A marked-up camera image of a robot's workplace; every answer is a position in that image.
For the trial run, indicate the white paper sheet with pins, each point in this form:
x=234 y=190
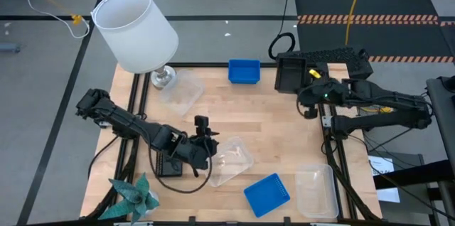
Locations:
x=382 y=165

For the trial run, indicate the small blue plastic bin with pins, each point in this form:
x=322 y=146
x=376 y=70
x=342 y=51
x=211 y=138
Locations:
x=244 y=73

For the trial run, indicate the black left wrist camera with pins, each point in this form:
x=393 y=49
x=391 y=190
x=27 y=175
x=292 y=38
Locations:
x=201 y=122

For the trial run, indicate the black aluminium table frame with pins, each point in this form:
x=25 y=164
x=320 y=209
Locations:
x=231 y=64

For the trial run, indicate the large black perforated crate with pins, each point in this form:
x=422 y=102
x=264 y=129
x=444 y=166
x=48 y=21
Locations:
x=330 y=56

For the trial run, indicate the black beam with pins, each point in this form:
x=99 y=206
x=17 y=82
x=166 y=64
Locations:
x=419 y=173

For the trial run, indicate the black mat with orange stripes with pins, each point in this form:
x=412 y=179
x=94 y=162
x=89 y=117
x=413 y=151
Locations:
x=373 y=4

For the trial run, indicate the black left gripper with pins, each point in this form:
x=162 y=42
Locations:
x=200 y=153

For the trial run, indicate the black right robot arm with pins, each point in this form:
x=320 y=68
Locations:
x=384 y=110

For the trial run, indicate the teal artificial potted plant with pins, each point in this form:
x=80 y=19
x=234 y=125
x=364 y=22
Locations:
x=133 y=197

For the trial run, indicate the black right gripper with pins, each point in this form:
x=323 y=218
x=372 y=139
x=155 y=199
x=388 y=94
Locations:
x=321 y=92

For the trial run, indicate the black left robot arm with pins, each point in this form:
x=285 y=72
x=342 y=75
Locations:
x=135 y=126

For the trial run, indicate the small grey flat object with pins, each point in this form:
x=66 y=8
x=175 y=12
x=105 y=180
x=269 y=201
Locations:
x=9 y=47

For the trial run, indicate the white shade table lamp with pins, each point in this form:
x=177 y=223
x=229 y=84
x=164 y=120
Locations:
x=135 y=30

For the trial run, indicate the dark grey side desk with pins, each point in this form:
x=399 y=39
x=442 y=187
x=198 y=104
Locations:
x=444 y=123

